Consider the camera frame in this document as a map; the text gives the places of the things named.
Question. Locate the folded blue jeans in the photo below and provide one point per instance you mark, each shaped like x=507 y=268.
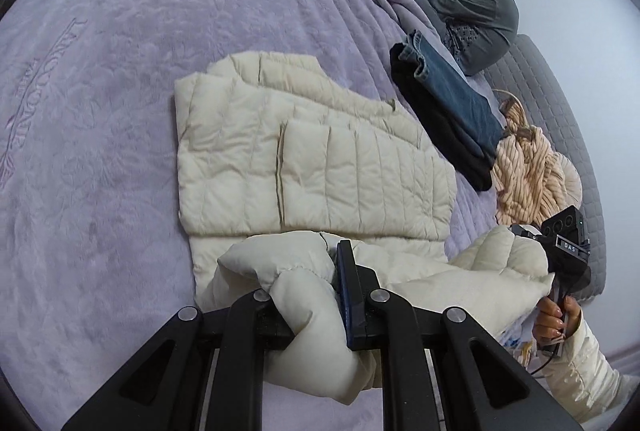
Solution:
x=450 y=96

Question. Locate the cream puffer jacket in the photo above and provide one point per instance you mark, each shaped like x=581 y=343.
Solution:
x=325 y=171

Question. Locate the beige striped cloth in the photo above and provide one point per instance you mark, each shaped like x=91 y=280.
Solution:
x=525 y=176

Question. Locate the person's right hand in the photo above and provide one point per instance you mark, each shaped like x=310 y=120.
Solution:
x=547 y=321

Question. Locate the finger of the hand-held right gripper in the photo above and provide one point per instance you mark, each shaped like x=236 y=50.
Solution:
x=525 y=232

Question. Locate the folded black garment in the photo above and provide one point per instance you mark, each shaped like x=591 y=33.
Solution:
x=430 y=131

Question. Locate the person's right forearm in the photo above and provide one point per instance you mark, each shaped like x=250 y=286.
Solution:
x=585 y=366

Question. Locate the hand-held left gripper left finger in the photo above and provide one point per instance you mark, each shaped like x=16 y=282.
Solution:
x=235 y=361

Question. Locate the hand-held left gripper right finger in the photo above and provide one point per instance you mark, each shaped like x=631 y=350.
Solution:
x=347 y=296

